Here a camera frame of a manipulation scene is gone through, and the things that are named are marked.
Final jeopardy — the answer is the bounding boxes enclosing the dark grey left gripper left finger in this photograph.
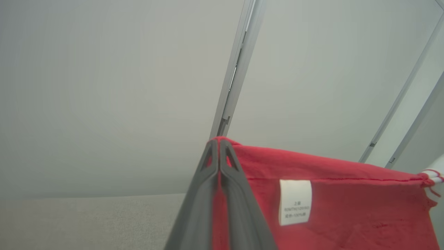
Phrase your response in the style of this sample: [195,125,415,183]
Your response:
[165,139,220,250]

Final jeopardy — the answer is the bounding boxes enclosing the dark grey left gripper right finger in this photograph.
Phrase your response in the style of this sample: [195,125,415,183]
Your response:
[220,140,278,250]

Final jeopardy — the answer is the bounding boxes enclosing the red white jersey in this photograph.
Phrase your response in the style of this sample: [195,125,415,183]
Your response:
[207,136,444,250]

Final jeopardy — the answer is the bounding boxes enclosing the grey aluminium frame post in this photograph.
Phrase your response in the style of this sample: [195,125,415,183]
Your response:
[209,0,267,139]

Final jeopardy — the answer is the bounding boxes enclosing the grey slanted panel frame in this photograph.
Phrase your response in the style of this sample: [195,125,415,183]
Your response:
[359,0,444,169]

